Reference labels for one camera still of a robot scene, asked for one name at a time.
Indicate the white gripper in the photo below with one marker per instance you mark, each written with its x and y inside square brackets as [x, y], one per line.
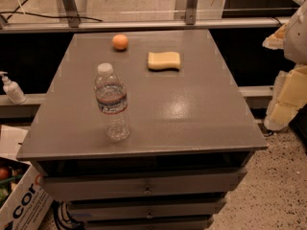
[297, 40]

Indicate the clear plastic water bottle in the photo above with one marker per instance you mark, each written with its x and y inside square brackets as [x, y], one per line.
[112, 100]

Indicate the white pump dispenser bottle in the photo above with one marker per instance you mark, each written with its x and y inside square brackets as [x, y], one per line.
[12, 89]

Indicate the grey metal drawer cabinet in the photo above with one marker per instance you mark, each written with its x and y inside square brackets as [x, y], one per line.
[192, 134]

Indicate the yellow sponge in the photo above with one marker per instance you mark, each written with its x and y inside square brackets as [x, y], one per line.
[165, 60]

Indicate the orange fruit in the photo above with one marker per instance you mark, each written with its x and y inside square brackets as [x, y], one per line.
[120, 42]

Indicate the white cardboard box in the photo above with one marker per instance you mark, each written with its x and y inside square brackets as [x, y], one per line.
[24, 203]

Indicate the grey metal bracket right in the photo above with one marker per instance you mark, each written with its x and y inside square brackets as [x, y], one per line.
[191, 12]

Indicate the grey metal bracket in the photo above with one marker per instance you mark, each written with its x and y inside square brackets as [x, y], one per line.
[191, 12]
[71, 13]

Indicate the grey metal bracket left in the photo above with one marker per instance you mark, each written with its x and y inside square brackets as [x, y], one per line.
[71, 13]

